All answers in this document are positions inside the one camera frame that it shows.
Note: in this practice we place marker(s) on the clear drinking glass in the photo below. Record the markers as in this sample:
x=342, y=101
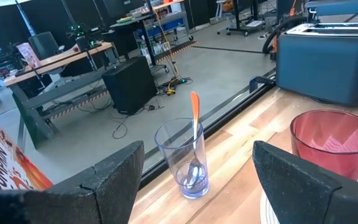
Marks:
x=172, y=155

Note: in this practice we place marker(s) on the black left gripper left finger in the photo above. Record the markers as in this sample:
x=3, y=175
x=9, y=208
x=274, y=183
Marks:
x=73, y=205

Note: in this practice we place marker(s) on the pink cereal box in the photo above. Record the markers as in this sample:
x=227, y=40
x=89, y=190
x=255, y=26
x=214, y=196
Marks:
x=28, y=54

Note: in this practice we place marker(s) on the black rolling work table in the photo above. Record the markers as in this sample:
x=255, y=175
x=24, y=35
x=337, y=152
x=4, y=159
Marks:
x=154, y=18

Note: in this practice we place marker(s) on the red plastic cup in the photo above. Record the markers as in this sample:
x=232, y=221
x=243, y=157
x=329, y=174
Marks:
x=331, y=155

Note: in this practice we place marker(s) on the black speaker box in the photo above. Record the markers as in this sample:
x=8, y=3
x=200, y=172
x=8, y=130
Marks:
x=129, y=84

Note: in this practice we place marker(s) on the orange pumpkin cereal box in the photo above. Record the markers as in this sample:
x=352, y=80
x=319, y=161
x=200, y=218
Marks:
x=5, y=161

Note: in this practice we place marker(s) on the black device with green lights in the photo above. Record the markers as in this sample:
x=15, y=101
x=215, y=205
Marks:
x=82, y=40

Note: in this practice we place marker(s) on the wooden desk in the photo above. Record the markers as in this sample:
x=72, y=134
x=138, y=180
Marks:
x=57, y=57

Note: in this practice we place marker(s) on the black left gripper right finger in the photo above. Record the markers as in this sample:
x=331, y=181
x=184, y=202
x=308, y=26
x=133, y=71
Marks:
x=306, y=199

